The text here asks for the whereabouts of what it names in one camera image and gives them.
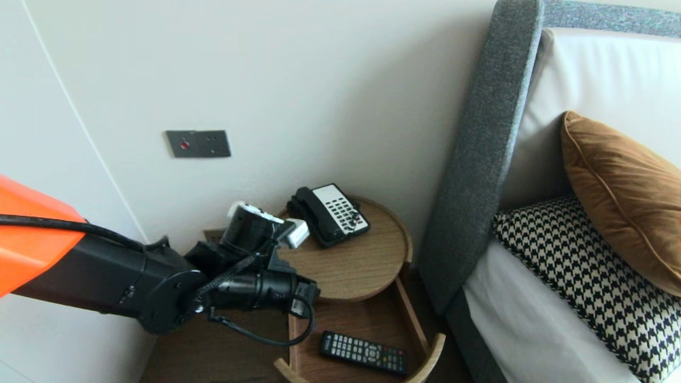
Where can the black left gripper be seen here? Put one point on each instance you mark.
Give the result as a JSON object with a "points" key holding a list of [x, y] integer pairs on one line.
{"points": [[255, 290]]}

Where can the black remote control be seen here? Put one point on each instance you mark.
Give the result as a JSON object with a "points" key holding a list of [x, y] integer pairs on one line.
{"points": [[364, 352]]}

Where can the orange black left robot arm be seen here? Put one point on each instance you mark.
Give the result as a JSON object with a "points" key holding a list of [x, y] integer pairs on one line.
{"points": [[80, 266]]}

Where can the black telephone handset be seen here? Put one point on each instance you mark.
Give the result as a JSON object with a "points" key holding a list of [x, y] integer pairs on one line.
{"points": [[318, 211]]}

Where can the black and white telephone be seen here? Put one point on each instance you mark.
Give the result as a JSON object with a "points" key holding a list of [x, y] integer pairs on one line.
{"points": [[340, 207]]}

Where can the white bed sheet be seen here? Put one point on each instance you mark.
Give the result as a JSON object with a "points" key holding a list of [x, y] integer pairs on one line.
{"points": [[521, 330]]}

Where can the black white houndstooth pillow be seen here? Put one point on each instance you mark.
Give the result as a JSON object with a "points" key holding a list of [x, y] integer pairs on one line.
{"points": [[585, 276]]}

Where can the brown velvet pillow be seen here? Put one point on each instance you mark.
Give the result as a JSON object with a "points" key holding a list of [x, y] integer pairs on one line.
{"points": [[622, 202]]}

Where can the white padded headboard cushion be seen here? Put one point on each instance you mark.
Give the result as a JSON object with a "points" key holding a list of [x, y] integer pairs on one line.
{"points": [[596, 80]]}

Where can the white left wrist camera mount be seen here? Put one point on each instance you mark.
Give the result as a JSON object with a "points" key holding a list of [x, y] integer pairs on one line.
{"points": [[298, 234]]}

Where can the wall power outlet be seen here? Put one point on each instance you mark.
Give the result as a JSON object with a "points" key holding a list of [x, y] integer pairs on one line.
{"points": [[213, 234]]}

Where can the grey wall outlet plate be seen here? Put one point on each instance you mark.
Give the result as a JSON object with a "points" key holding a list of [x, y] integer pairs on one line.
{"points": [[215, 143]]}

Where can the grey switch plate red button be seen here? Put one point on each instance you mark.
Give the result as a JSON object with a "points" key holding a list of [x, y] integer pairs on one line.
{"points": [[184, 144]]}

